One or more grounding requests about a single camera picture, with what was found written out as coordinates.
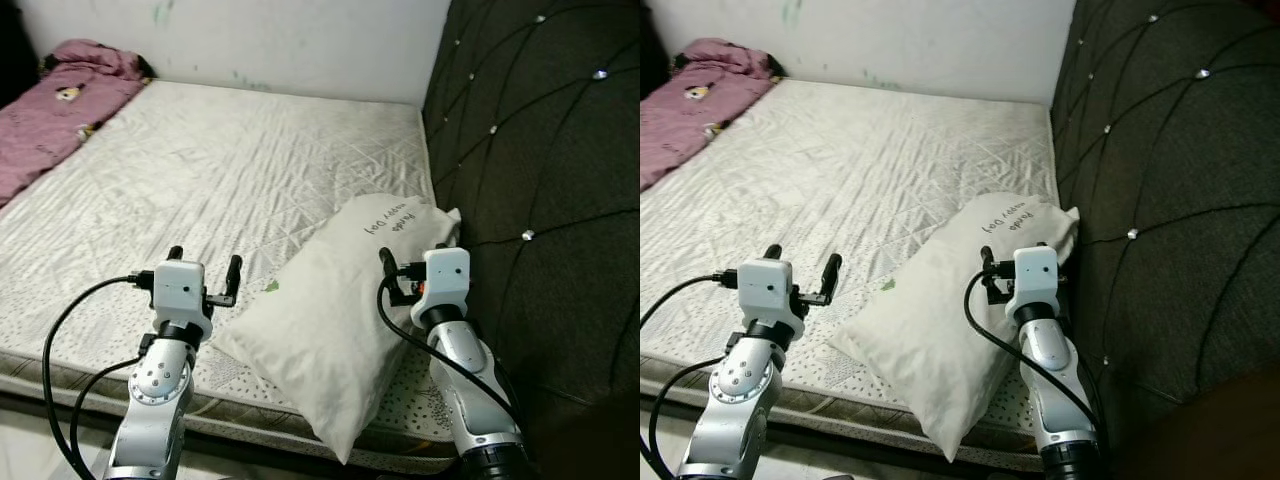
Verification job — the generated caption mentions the white pillow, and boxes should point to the white pillow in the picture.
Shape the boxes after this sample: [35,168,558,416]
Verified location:
[827,191,1082,464]
[211,194,464,467]

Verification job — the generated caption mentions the white quilted mattress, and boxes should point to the white quilted mattress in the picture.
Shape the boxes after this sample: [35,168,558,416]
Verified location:
[0,80,471,473]
[640,78,1077,473]

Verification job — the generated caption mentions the dark tufted headboard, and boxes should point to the dark tufted headboard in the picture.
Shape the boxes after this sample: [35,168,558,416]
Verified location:
[1049,0,1280,480]
[420,0,641,480]

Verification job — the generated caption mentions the purple cartoon print blanket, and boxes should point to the purple cartoon print blanket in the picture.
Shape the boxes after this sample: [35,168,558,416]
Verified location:
[0,40,151,209]
[640,38,784,192]

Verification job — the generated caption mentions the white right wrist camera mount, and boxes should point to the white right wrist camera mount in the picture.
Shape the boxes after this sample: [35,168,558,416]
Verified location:
[1004,244,1062,308]
[411,246,472,313]

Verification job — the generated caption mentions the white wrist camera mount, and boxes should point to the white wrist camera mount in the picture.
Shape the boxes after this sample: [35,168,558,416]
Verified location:
[151,259,214,328]
[737,257,802,325]
[411,246,472,313]
[1004,244,1062,308]

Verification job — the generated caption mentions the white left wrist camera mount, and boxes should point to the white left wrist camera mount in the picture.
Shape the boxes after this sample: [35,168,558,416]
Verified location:
[737,257,802,325]
[151,259,214,328]

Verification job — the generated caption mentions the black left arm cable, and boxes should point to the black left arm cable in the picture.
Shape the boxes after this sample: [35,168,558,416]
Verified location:
[640,266,743,480]
[41,268,157,480]

